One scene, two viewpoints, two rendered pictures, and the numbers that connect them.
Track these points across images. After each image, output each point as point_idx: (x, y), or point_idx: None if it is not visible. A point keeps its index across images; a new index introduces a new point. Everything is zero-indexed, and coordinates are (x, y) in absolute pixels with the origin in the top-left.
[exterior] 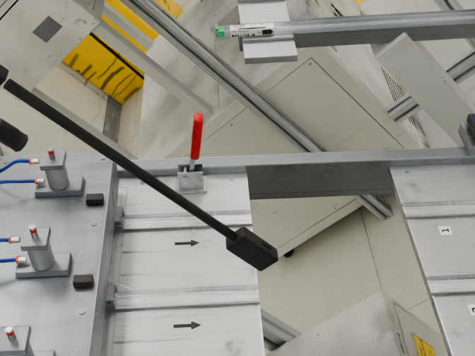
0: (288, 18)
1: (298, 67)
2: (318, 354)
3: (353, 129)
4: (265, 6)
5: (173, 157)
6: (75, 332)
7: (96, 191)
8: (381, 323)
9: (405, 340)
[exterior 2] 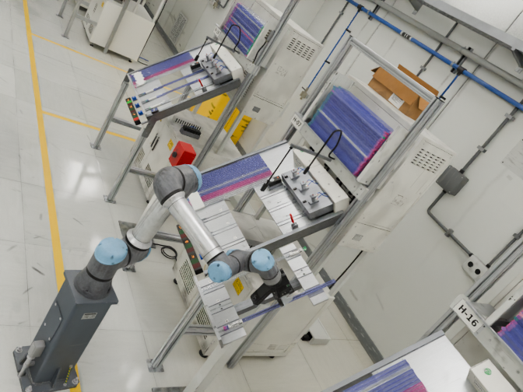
0: (288, 263)
1: None
2: None
3: None
4: (298, 266)
5: None
6: (290, 183)
7: (306, 204)
8: (251, 280)
9: (244, 281)
